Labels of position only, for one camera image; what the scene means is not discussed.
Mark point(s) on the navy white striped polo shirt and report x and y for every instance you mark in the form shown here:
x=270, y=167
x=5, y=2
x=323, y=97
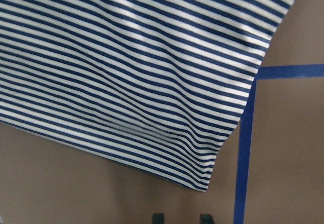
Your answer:
x=158, y=85

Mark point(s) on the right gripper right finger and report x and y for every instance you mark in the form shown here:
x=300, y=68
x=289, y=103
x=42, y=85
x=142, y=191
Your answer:
x=206, y=219

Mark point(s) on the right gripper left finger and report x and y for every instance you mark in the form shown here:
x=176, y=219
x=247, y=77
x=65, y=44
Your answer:
x=158, y=218

